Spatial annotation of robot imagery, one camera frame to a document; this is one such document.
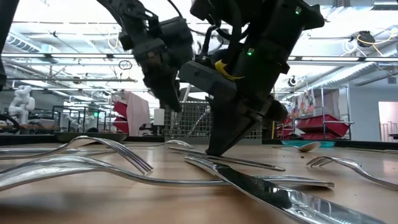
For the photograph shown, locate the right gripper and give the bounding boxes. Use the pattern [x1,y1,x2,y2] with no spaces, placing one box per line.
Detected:
[205,90,289,156]

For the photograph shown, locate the silver spoon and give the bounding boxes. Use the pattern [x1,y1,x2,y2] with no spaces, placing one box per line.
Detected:
[0,154,336,192]
[272,141,322,153]

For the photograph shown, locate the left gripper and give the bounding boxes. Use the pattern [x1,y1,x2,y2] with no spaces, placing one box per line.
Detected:
[119,17,194,113]

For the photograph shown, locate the red storage bins rack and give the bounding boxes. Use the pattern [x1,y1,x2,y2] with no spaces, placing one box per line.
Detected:
[112,100,129,134]
[275,86,355,141]

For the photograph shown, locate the grey plastic cutlery basket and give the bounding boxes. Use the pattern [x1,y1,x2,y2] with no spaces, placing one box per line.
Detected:
[163,101,264,146]

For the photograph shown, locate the silver knife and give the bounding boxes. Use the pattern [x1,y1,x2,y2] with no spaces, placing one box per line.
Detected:
[167,145,286,172]
[183,155,388,224]
[0,147,81,156]

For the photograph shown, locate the silver fork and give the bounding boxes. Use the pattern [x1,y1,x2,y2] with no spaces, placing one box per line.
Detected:
[0,135,154,175]
[305,155,398,191]

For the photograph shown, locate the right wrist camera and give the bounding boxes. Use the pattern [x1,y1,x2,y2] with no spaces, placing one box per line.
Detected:
[178,60,239,101]

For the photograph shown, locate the pink cloth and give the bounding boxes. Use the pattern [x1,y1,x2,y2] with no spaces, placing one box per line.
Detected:
[126,91,152,137]

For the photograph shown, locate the teal translucent plate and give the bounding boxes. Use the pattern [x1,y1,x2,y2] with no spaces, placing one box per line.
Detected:
[280,139,336,148]

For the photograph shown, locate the white box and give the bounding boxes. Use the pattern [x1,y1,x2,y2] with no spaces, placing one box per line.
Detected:
[153,108,165,127]

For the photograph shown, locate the dark grey plate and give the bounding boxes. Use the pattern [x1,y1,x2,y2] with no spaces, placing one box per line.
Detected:
[54,132,129,143]

